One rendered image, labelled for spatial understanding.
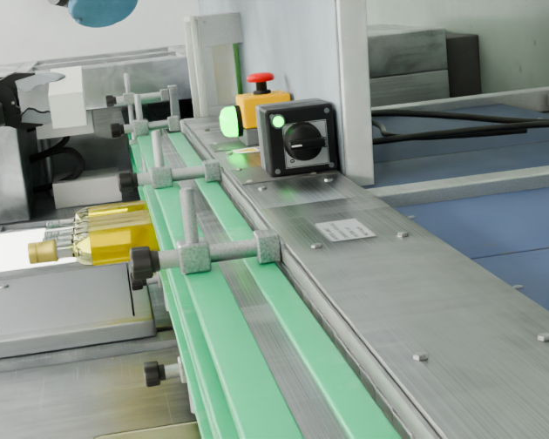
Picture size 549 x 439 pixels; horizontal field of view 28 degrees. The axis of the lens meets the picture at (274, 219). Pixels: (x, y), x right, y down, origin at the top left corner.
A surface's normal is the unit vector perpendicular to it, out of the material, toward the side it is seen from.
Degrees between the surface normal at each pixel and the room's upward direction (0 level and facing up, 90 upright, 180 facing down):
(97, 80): 90
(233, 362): 90
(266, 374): 90
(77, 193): 90
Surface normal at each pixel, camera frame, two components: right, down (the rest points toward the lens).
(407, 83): 0.16, 0.18
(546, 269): -0.10, -0.97
